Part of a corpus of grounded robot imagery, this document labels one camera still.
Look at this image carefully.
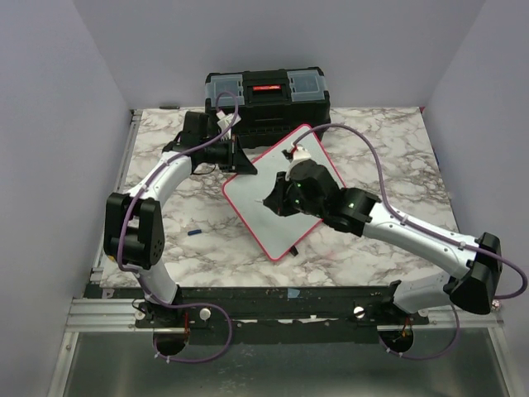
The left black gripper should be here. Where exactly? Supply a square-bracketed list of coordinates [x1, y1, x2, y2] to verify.
[200, 134, 257, 174]

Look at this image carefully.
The pink framed whiteboard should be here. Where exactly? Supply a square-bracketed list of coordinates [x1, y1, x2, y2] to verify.
[222, 124, 322, 261]

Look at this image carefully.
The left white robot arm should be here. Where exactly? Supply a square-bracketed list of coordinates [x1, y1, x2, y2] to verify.
[103, 112, 257, 327]

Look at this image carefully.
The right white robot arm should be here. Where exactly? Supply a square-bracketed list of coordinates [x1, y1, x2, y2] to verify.
[263, 160, 503, 324]

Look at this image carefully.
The black plastic toolbox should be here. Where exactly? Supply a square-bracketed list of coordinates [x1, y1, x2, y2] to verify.
[205, 67, 331, 149]

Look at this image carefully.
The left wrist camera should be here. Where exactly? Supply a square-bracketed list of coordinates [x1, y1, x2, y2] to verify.
[217, 110, 241, 131]

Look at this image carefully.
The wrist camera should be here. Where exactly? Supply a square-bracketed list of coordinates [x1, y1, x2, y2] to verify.
[217, 110, 241, 131]
[282, 145, 312, 167]

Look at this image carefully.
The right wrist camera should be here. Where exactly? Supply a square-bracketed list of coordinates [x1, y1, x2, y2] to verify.
[282, 145, 312, 167]

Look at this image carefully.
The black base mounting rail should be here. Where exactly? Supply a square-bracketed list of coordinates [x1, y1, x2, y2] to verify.
[136, 285, 455, 344]

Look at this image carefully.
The aluminium frame rail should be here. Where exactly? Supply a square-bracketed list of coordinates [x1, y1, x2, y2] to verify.
[65, 109, 143, 332]

